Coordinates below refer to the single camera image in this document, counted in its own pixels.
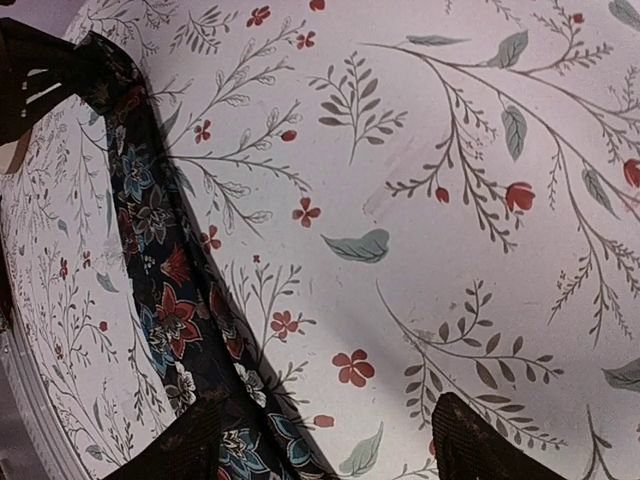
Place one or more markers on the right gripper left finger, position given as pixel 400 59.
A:
pixel 187 449

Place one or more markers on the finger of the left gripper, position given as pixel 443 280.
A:
pixel 38 71

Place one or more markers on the floral patterned table mat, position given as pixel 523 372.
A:
pixel 402 199

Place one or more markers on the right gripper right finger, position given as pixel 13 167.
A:
pixel 467 447

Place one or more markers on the dark floral necktie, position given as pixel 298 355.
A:
pixel 191 329

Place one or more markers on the cream ceramic mug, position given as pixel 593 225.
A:
pixel 12 155

